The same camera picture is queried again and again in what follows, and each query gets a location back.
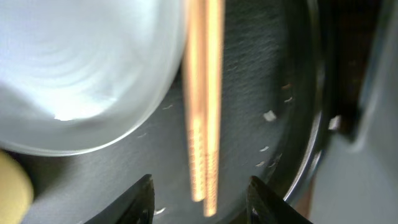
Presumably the round black tray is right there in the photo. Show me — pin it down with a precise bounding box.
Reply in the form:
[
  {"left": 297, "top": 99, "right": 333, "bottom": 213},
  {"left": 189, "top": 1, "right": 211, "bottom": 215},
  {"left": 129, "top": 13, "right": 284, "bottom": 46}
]
[{"left": 14, "top": 0, "right": 327, "bottom": 223}]

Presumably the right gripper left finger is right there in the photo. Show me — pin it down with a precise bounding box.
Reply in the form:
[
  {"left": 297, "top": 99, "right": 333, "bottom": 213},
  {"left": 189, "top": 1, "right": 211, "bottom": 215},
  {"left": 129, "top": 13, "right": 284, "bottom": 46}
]
[{"left": 86, "top": 174, "right": 155, "bottom": 224}]

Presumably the yellow bowl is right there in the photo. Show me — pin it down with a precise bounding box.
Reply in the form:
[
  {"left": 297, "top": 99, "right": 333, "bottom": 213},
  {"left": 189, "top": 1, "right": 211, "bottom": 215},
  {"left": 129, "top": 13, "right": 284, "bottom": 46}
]
[{"left": 0, "top": 151, "right": 34, "bottom": 224}]

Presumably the pale green plate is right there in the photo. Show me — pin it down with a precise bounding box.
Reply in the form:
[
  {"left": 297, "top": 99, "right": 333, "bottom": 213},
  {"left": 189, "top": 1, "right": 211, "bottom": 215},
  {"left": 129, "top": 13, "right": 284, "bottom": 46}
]
[{"left": 1, "top": 0, "right": 188, "bottom": 156}]

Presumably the wooden chopstick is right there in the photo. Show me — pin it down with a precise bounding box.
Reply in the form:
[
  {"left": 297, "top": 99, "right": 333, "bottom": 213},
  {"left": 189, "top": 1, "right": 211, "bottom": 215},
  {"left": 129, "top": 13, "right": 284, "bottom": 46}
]
[
  {"left": 182, "top": 0, "right": 206, "bottom": 202},
  {"left": 203, "top": 0, "right": 225, "bottom": 217}
]

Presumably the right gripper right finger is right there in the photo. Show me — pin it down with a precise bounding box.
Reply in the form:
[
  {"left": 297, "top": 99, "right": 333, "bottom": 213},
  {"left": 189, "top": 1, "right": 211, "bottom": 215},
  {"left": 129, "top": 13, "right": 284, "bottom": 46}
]
[{"left": 246, "top": 176, "right": 312, "bottom": 224}]

